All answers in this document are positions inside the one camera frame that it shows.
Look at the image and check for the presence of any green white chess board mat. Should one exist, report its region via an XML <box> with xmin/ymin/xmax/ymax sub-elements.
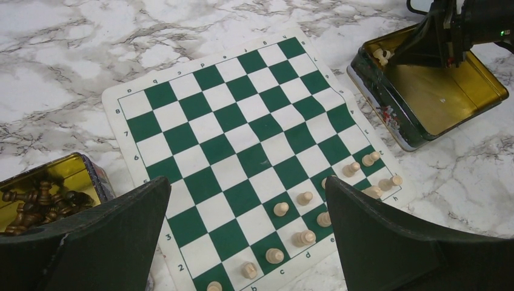
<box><xmin>102</xmin><ymin>28</ymin><xmax>404</xmax><ymax>290</ymax></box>

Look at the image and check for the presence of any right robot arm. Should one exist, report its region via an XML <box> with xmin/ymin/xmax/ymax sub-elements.
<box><xmin>389</xmin><ymin>0</ymin><xmax>513</xmax><ymax>68</ymax></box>

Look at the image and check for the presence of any eleventh light chess piece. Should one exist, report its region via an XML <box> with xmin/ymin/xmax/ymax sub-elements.
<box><xmin>241</xmin><ymin>262</ymin><xmax>258</xmax><ymax>279</ymax></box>

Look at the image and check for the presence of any light wooden chess pawn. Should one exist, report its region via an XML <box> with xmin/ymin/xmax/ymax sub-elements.
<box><xmin>316</xmin><ymin>212</ymin><xmax>332</xmax><ymax>227</ymax></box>

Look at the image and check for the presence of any gold tin with light pieces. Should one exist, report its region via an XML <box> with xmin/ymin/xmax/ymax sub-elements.
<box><xmin>347</xmin><ymin>26</ymin><xmax>509</xmax><ymax>152</ymax></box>

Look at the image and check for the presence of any thirteenth light chess pawn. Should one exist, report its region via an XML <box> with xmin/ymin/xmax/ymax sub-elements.
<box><xmin>373</xmin><ymin>48</ymin><xmax>393</xmax><ymax>66</ymax></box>

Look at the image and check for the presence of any gold tin with dark pieces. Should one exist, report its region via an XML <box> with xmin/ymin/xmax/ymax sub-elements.
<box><xmin>1</xmin><ymin>152</ymin><xmax>115</xmax><ymax>232</ymax></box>

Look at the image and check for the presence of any pile of dark chess pieces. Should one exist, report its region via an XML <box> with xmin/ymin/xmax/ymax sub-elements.
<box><xmin>1</xmin><ymin>181</ymin><xmax>95</xmax><ymax>236</ymax></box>

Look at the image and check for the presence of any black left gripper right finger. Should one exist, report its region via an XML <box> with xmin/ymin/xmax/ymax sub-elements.
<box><xmin>325</xmin><ymin>176</ymin><xmax>513</xmax><ymax>290</ymax></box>

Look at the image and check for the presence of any small whiteboard on stand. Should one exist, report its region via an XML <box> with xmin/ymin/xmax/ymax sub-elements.
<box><xmin>406</xmin><ymin>0</ymin><xmax>433</xmax><ymax>15</ymax></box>

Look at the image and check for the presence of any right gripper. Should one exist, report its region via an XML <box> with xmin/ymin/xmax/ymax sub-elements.
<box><xmin>389</xmin><ymin>1</ymin><xmax>467</xmax><ymax>68</ymax></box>

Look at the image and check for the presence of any twelfth light chess pawn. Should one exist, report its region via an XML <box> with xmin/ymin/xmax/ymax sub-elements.
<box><xmin>273</xmin><ymin>202</ymin><xmax>289</xmax><ymax>217</ymax></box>

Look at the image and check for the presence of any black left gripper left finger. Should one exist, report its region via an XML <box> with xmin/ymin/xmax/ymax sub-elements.
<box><xmin>1</xmin><ymin>176</ymin><xmax>171</xmax><ymax>290</ymax></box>

